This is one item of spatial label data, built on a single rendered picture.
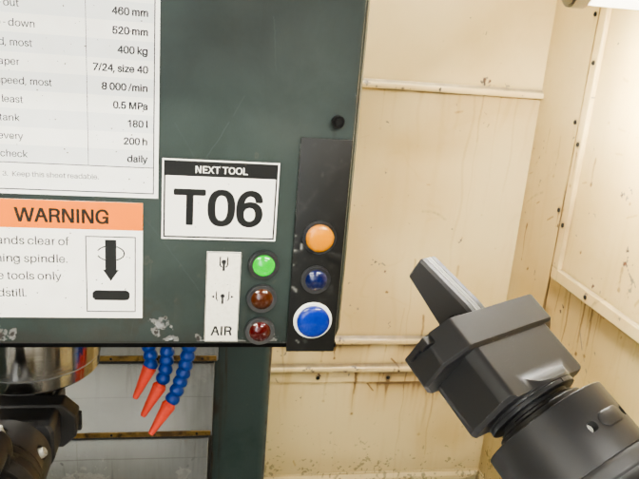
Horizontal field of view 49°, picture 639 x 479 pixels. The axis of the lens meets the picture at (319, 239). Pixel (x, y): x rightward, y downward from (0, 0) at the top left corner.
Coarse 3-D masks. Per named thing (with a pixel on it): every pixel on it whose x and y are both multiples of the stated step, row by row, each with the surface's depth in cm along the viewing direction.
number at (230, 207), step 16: (208, 192) 60; (224, 192) 60; (240, 192) 60; (256, 192) 60; (208, 208) 60; (224, 208) 60; (240, 208) 61; (256, 208) 61; (208, 224) 61; (224, 224) 61; (240, 224) 61; (256, 224) 61
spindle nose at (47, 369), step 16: (0, 352) 74; (16, 352) 74; (32, 352) 75; (48, 352) 76; (64, 352) 77; (80, 352) 79; (96, 352) 82; (0, 368) 75; (16, 368) 75; (32, 368) 76; (48, 368) 76; (64, 368) 78; (80, 368) 80; (0, 384) 76; (16, 384) 76; (32, 384) 76; (48, 384) 77; (64, 384) 78
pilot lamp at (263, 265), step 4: (260, 256) 62; (264, 256) 62; (256, 260) 62; (260, 260) 62; (264, 260) 62; (268, 260) 62; (272, 260) 62; (256, 264) 62; (260, 264) 62; (264, 264) 62; (268, 264) 62; (272, 264) 62; (256, 268) 62; (260, 268) 62; (264, 268) 62; (268, 268) 62; (272, 268) 62; (256, 272) 62; (260, 272) 62; (264, 272) 62; (268, 272) 62
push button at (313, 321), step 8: (304, 312) 64; (312, 312) 64; (320, 312) 64; (304, 320) 64; (312, 320) 64; (320, 320) 64; (328, 320) 64; (304, 328) 64; (312, 328) 64; (320, 328) 64; (312, 336) 65
